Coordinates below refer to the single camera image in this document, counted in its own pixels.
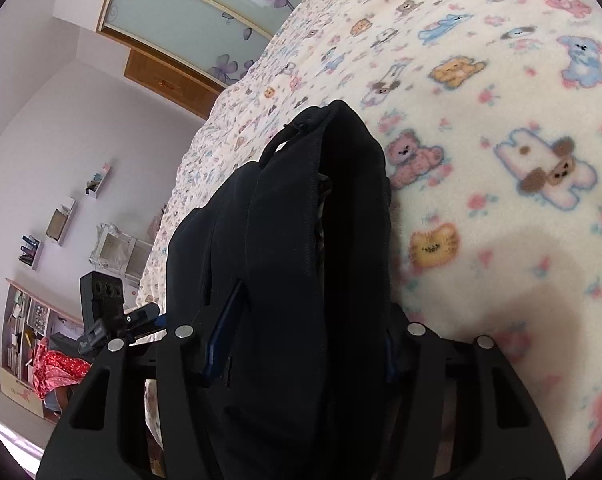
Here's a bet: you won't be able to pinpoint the wooden bookshelf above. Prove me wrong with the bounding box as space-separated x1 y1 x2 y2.
1 280 82 391

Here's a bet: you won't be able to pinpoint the black pants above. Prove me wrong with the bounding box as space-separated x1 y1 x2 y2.
166 100 396 480

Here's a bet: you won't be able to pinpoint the white storage rack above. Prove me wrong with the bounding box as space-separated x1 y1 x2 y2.
88 224 154 291

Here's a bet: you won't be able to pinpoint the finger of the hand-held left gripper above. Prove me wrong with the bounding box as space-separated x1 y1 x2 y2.
112 302 169 346

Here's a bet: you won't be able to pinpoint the red patterned cloth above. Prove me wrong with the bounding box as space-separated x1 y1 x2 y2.
31 337 92 401

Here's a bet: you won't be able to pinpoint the printed animal blanket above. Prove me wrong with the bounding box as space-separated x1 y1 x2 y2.
138 0 602 480

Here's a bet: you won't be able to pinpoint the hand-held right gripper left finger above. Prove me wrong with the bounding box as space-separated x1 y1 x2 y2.
36 280 246 480

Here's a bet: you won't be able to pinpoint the wooden door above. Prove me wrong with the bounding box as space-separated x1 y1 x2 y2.
124 49 224 121

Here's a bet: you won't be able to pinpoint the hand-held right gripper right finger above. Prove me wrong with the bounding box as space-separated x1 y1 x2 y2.
381 305 566 480

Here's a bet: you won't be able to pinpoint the cardboard box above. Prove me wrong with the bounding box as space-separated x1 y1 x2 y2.
0 360 46 418

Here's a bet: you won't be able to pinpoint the sliding glass wardrobe doors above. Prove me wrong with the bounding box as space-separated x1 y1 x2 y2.
97 0 352 88

